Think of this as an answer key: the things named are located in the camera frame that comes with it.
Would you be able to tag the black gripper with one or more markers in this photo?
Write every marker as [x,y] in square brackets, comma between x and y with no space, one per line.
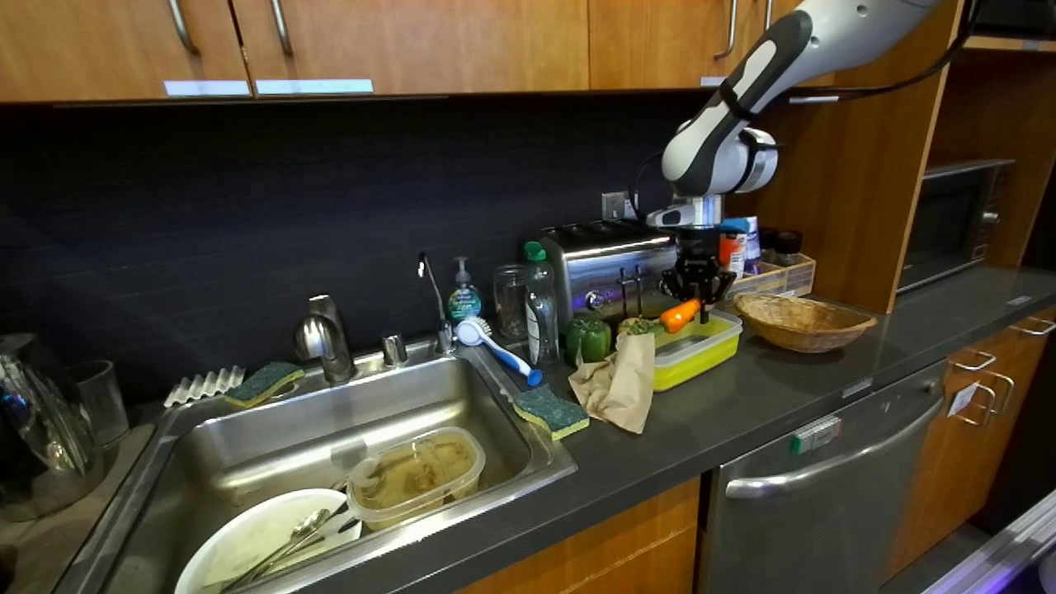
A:
[705,265]

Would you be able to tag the orange carrot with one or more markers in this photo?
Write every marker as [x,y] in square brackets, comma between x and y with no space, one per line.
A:
[680,315]

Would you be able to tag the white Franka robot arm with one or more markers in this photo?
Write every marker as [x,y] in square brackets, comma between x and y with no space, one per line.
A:
[720,150]

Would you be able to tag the yellow lunchbox with clear lid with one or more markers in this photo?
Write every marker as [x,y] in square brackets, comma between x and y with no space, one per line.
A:
[696,350]

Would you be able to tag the white can red label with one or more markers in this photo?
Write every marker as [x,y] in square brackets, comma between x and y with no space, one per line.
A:
[730,251]

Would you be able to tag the blue white carton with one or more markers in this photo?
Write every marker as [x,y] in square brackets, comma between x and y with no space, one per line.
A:
[754,251]

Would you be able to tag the wooden crate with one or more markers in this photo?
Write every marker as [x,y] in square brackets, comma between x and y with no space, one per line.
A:
[781,278]

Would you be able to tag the silver toaster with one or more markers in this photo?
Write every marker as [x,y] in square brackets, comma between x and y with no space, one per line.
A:
[616,276]

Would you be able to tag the black jar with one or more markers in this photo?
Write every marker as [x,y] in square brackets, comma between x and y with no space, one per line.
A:
[784,249]

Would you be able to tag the wicker basket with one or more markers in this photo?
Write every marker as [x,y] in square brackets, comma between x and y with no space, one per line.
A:
[801,323]

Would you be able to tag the green bell pepper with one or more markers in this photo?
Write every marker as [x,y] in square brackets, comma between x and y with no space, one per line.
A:
[588,337]

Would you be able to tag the brown paper napkin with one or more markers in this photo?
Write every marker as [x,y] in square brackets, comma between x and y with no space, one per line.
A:
[616,382]

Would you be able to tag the wooden shelf unit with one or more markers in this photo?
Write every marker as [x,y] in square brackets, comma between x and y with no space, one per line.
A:
[836,218]

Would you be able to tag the clear bottle green cap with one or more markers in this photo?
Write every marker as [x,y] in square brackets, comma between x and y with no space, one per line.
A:
[542,308]

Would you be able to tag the clear glass jar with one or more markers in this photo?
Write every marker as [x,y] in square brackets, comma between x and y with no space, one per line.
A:
[509,300]

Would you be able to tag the yellow green sponge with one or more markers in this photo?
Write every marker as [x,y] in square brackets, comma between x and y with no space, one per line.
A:
[265,380]
[547,412]

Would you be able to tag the blue white dish brush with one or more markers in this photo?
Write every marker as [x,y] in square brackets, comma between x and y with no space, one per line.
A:
[500,355]

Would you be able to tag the stainless steel dishwasher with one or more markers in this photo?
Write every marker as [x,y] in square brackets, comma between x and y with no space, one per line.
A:
[811,496]

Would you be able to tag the teal soap dispenser bottle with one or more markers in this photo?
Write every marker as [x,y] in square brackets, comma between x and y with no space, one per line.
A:
[462,300]

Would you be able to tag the wooden upper cabinet door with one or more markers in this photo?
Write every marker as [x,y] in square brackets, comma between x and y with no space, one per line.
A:
[86,45]
[649,37]
[441,45]

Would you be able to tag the stainless steel microwave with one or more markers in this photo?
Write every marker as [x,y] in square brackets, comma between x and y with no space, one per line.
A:
[951,224]

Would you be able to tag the thin chrome water tap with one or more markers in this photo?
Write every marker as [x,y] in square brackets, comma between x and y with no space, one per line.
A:
[442,337]

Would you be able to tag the wooden lower cabinet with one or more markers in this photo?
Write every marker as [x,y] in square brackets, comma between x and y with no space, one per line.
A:
[595,550]

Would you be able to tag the white paper tag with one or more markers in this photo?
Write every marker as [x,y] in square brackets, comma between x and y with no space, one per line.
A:
[960,399]

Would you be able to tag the small metal sink cap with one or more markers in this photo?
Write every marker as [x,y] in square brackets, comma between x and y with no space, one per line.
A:
[393,350]

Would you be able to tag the wooden drawer cabinet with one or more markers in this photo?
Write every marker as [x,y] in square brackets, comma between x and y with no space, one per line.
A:
[969,463]

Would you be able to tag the clear plastic food container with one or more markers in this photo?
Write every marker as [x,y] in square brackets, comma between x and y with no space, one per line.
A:
[415,478]

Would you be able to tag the chrome kitchen faucet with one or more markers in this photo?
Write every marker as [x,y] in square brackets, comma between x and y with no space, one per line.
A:
[325,333]

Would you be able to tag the stainless steel sink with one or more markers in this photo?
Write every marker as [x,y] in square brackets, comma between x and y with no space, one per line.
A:
[331,431]

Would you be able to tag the metal fork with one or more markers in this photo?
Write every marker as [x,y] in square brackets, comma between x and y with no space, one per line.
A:
[290,545]

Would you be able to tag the white ridged drying rack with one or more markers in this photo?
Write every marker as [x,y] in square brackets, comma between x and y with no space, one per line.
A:
[203,386]

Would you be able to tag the white plate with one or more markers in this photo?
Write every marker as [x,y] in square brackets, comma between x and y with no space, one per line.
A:
[235,539]

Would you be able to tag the clear glass tumbler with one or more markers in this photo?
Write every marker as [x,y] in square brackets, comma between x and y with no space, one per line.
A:
[101,399]

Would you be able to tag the glass pitcher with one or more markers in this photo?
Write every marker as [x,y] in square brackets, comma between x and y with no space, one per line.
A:
[38,418]

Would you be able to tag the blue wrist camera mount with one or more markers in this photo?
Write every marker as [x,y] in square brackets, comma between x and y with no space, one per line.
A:
[741,224]

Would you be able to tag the wall power outlet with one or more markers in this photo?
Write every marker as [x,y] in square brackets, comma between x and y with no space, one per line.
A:
[617,205]

